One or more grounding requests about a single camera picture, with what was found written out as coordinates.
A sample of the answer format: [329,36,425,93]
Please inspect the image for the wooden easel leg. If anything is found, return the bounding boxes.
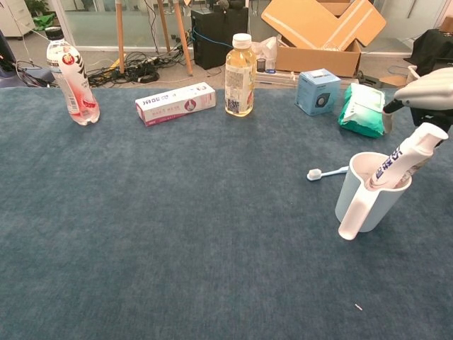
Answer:
[172,0,194,77]
[115,0,127,74]
[157,0,171,53]

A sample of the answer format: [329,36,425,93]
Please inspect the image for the black cloth covered object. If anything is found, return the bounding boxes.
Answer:
[412,28,453,77]

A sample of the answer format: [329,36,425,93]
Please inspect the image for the blue carpet table mat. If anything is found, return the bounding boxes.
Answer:
[0,86,453,340]

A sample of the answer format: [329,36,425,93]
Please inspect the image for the small blue cardboard box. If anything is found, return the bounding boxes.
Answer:
[294,68,342,117]

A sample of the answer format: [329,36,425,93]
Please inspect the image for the open brown cardboard box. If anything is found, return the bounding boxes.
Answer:
[260,0,387,78]

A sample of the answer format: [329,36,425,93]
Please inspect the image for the green plant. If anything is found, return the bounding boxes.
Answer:
[25,0,57,31]

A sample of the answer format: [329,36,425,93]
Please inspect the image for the white pink toothpaste box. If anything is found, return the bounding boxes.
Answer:
[134,81,217,128]

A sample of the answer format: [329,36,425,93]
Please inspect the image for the light blue toothbrush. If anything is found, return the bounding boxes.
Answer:
[306,166,350,182]

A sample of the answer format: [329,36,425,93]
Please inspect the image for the light blue cup white handle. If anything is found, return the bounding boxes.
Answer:
[334,151,413,241]

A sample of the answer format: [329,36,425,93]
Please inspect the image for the white cabinet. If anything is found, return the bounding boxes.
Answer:
[0,0,36,38]

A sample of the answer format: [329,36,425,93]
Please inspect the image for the dark blue padded seat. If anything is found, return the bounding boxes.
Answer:
[0,30,54,88]

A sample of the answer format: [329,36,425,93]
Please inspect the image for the tangle of black cables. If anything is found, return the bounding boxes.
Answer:
[86,51,194,86]

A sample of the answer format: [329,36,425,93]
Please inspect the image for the black metal bracket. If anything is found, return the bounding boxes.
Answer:
[355,70,383,89]

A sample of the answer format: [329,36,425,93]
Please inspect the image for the white toothpaste tube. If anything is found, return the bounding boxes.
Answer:
[369,122,449,190]

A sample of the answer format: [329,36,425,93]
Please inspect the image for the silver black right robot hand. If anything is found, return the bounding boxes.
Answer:
[382,67,453,149]

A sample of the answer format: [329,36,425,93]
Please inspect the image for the clear bottle red label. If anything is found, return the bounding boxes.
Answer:
[45,27,101,127]

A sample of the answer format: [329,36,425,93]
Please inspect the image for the yellow tea bottle white cap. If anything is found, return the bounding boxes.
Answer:
[224,33,257,117]

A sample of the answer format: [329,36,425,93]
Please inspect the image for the white plastic basket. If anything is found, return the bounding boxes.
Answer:
[406,64,423,86]

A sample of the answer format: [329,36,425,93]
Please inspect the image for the aluminium profile rails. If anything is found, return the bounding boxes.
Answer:
[255,70,298,86]

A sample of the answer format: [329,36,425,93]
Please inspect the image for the green wet wipes pack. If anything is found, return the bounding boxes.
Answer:
[338,83,387,139]

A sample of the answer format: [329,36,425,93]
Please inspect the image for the white plastic bag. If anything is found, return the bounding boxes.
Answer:
[251,35,279,70]

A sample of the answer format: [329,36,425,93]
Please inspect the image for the black computer tower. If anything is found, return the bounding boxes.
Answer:
[190,6,249,71]

